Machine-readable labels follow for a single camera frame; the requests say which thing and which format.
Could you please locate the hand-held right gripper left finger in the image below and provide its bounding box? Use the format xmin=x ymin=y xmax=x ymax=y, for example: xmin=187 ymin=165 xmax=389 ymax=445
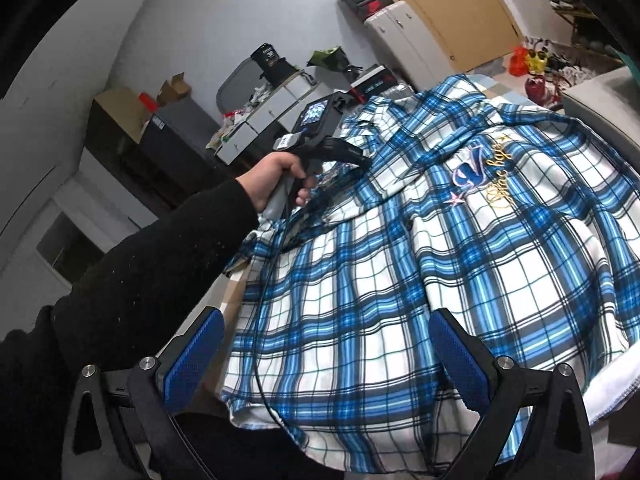
xmin=60 ymin=305 xmax=226 ymax=480

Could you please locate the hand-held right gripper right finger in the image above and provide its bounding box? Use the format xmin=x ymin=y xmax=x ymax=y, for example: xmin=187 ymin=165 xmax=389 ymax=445
xmin=427 ymin=307 xmax=598 ymax=480

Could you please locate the blue white plaid shirt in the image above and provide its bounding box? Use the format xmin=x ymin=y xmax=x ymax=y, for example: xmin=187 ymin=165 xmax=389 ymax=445
xmin=222 ymin=74 xmax=640 ymax=476

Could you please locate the person's left forearm black sleeve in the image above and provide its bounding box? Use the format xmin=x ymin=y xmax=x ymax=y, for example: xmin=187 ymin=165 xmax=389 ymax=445
xmin=0 ymin=178 xmax=261 ymax=411

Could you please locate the person's left hand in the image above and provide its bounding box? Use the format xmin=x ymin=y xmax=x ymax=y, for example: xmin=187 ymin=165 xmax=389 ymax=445
xmin=234 ymin=151 xmax=313 ymax=214

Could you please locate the grey dressing table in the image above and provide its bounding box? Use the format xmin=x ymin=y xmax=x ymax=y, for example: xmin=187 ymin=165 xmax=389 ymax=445
xmin=215 ymin=70 xmax=323 ymax=166

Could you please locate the green wrapped bouquet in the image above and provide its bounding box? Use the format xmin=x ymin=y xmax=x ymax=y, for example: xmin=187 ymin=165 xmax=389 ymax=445
xmin=306 ymin=46 xmax=352 ymax=75

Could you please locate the black round container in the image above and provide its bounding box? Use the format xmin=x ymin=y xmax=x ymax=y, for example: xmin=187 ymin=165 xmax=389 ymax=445
xmin=251 ymin=44 xmax=292 ymax=83

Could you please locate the grey rounded mirror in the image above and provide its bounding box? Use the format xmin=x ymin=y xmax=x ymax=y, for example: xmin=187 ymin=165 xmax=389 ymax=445
xmin=216 ymin=57 xmax=267 ymax=112

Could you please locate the pile of assorted packets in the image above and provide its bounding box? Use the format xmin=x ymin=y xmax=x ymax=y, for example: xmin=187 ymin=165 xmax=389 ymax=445
xmin=206 ymin=105 xmax=252 ymax=152

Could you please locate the red black shoe box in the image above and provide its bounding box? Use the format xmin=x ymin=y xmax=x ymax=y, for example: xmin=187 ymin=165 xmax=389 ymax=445
xmin=356 ymin=0 xmax=396 ymax=23

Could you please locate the white wardrobe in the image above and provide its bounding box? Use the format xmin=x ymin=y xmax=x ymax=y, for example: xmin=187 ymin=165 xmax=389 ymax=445
xmin=364 ymin=0 xmax=471 ymax=92

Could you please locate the dark grey box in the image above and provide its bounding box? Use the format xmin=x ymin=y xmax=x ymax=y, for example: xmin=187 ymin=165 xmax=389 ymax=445
xmin=140 ymin=100 xmax=222 ymax=162

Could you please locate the small open cardboard box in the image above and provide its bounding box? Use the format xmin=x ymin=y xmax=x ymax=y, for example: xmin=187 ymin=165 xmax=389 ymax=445
xmin=155 ymin=74 xmax=193 ymax=108

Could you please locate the white cloth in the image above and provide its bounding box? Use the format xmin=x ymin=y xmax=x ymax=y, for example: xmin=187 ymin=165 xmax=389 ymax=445
xmin=585 ymin=330 xmax=640 ymax=426

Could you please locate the black low cabinet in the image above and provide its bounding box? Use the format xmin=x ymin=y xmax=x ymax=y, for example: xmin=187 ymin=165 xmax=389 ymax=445
xmin=82 ymin=85 xmax=236 ymax=208

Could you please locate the dark window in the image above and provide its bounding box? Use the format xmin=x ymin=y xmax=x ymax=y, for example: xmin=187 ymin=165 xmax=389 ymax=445
xmin=35 ymin=175 xmax=132 ymax=281

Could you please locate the wooden door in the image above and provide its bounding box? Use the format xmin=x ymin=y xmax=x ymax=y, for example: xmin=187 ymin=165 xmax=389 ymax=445
xmin=357 ymin=0 xmax=523 ymax=73

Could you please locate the large brown cardboard box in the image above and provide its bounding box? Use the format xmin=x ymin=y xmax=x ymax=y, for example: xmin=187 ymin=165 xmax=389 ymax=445
xmin=92 ymin=87 xmax=151 ymax=147

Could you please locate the orange red bag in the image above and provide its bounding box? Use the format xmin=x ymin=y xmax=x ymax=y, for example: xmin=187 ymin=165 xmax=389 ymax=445
xmin=510 ymin=46 xmax=532 ymax=79

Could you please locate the dark red round object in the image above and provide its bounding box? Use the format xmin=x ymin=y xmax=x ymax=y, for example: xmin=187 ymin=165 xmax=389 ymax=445
xmin=525 ymin=75 xmax=552 ymax=99

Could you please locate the metal shoe rack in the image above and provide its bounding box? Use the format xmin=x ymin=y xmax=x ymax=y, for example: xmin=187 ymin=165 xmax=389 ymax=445
xmin=549 ymin=0 xmax=626 ymax=61

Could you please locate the grey quilt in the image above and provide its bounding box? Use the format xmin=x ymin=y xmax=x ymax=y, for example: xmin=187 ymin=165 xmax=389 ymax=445
xmin=562 ymin=65 xmax=640 ymax=161

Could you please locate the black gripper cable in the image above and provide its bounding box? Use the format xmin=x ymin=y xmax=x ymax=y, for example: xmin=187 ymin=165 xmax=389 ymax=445
xmin=250 ymin=210 xmax=301 ymax=428

